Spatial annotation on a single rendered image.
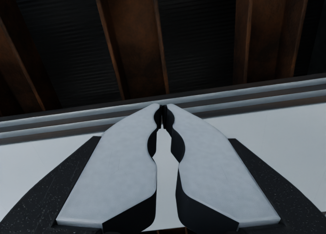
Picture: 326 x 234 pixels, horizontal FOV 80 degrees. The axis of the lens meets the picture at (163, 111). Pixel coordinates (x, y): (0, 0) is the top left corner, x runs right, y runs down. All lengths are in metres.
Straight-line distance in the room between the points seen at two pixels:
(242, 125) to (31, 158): 0.23
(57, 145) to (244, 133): 0.20
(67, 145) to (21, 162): 0.06
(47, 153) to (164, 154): 0.13
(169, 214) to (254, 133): 0.16
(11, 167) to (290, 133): 0.31
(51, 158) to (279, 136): 0.25
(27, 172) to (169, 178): 0.16
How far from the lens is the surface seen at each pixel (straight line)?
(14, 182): 0.30
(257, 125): 0.22
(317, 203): 0.36
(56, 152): 0.24
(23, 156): 0.26
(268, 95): 0.23
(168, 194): 0.27
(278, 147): 0.25
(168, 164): 0.23
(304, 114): 0.24
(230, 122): 0.21
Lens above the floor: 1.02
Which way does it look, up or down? 61 degrees down
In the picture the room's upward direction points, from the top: 176 degrees clockwise
